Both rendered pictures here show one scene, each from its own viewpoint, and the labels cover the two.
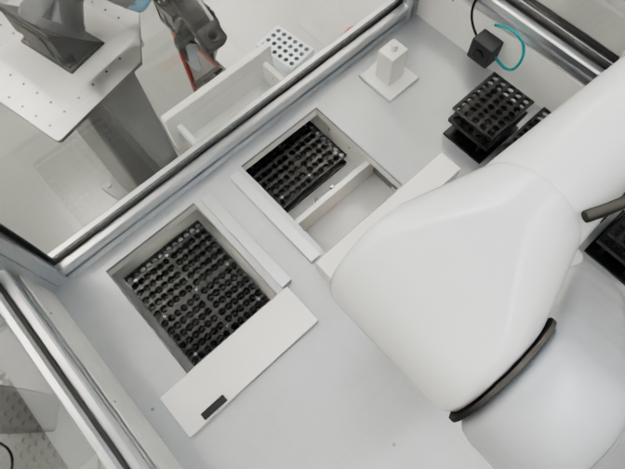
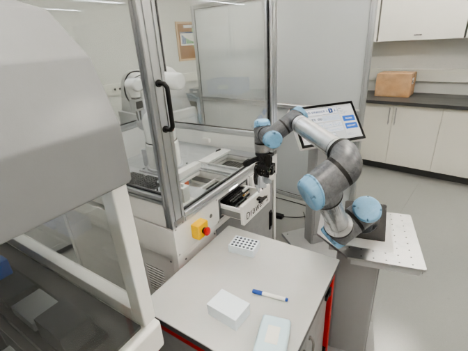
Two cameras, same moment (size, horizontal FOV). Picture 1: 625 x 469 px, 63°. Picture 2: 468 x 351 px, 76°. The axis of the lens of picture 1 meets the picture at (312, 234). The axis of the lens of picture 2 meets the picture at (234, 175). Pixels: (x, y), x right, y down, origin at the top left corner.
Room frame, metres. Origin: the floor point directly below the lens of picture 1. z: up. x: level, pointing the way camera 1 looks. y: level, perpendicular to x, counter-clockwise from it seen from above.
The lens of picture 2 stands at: (2.02, -0.33, 1.65)
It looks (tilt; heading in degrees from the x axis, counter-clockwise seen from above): 24 degrees down; 163
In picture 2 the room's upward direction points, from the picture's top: 3 degrees counter-clockwise
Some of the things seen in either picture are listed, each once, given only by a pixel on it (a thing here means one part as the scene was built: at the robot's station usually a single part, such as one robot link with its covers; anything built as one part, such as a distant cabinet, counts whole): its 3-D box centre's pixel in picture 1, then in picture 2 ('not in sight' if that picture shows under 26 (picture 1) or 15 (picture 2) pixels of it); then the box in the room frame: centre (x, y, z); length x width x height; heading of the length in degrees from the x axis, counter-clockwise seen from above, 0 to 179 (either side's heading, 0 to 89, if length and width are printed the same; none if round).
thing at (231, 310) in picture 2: not in sight; (228, 308); (1.25, -0.14, 0.79); 0.13 x 0.09 x 0.05; 35
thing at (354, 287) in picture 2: not in sight; (352, 289); (1.01, 0.62, 0.38); 0.30 x 0.30 x 0.76; 51
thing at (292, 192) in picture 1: (280, 154); (224, 196); (0.57, 0.06, 0.87); 0.22 x 0.18 x 0.06; 39
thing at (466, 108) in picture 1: (486, 118); not in sight; (0.55, -0.34, 0.99); 0.12 x 0.09 x 0.09; 129
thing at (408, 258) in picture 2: not in sight; (364, 241); (1.02, 0.64, 0.70); 0.45 x 0.44 x 0.12; 51
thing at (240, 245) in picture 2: not in sight; (244, 246); (0.92, 0.04, 0.78); 0.12 x 0.08 x 0.04; 46
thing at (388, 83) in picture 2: not in sight; (395, 83); (-1.16, 2.90, 1.04); 0.41 x 0.32 x 0.28; 31
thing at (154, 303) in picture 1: (200, 293); not in sight; (0.27, 0.22, 0.87); 0.22 x 0.18 x 0.06; 39
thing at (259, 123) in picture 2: not in sight; (262, 131); (0.76, 0.21, 1.26); 0.09 x 0.08 x 0.11; 176
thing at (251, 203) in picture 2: not in sight; (255, 203); (0.72, 0.18, 0.87); 0.29 x 0.02 x 0.11; 129
